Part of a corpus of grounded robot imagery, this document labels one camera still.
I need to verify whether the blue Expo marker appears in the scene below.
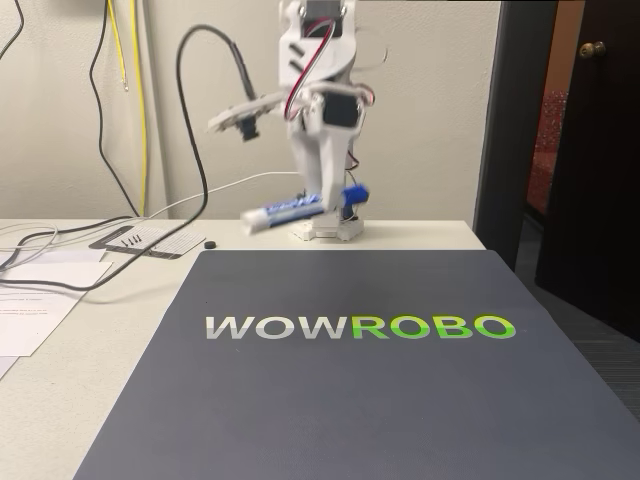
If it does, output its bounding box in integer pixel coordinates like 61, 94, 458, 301
239, 183, 372, 236

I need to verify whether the grid-printed screw card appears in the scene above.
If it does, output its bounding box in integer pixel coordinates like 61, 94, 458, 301
88, 224, 208, 262

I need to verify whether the grey WOWROBO mat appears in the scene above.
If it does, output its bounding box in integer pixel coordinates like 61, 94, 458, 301
74, 248, 640, 480

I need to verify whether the blank white paper sheet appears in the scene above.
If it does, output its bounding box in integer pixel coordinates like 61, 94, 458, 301
0, 259, 117, 293
0, 248, 109, 265

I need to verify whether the brass door knob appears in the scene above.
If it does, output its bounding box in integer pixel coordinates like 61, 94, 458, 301
578, 41, 608, 62

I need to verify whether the dark door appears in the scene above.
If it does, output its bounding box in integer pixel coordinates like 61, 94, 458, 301
532, 0, 640, 346

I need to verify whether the printed white paper sheet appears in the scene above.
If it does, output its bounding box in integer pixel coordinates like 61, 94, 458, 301
0, 288, 82, 358

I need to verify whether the white cable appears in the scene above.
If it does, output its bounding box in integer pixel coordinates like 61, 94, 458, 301
148, 170, 301, 220

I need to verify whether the gripper camera on white bracket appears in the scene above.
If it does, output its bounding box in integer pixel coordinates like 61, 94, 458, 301
206, 91, 290, 144

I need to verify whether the thick black camera cable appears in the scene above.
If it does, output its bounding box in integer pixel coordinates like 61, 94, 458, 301
0, 24, 262, 292

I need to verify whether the long yellow wire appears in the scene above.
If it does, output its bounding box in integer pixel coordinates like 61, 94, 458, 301
129, 0, 150, 217

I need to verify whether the dark door frame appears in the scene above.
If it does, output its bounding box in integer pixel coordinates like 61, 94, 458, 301
471, 0, 559, 275

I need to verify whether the thin black cable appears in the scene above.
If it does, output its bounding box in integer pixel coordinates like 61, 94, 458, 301
0, 0, 151, 274

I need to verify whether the short yellow wire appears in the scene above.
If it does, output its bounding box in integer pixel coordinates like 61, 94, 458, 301
107, 0, 132, 94

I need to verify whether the grey cable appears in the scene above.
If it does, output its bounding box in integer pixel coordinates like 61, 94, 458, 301
0, 221, 62, 274

